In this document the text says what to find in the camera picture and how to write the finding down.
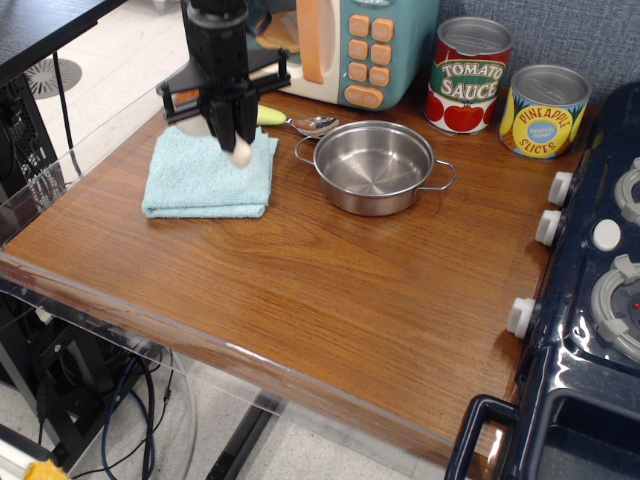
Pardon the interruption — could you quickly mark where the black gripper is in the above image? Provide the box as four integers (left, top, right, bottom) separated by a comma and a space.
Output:
182, 9, 291, 153

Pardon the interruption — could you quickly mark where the plush mushroom toy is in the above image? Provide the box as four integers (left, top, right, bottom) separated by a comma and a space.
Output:
172, 89, 252, 169

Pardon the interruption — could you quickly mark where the stainless steel pot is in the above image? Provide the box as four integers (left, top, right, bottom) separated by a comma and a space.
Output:
294, 120, 457, 217

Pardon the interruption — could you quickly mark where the light blue folded towel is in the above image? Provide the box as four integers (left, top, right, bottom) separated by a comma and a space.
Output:
142, 127, 278, 219

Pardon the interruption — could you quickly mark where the toy microwave oven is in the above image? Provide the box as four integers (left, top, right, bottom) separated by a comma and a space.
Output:
245, 1, 439, 111

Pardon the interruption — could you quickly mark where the black side desk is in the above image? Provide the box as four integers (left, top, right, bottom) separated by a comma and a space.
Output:
1, 0, 124, 85

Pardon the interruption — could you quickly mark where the clear acrylic barrier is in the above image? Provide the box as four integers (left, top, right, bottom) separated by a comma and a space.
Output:
1, 49, 211, 243

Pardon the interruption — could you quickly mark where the tomato sauce can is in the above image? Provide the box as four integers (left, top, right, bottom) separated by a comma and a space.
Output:
424, 16, 513, 134

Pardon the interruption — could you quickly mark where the pineapple slices can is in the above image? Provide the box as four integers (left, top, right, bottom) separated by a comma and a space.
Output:
499, 64, 592, 160

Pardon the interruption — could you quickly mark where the yellow object at corner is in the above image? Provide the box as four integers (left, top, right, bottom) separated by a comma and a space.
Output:
23, 460, 69, 480

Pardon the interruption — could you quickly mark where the dark blue toy stove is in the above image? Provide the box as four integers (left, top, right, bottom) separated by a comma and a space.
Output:
446, 83, 639, 479

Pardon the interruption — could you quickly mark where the spoon with green handle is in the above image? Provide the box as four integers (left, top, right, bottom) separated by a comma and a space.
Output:
257, 105, 340, 138

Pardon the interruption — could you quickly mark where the black cable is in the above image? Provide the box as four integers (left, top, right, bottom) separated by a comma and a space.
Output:
69, 349, 176, 480

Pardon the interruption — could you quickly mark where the blue cable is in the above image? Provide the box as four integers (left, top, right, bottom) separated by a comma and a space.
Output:
100, 355, 157, 480

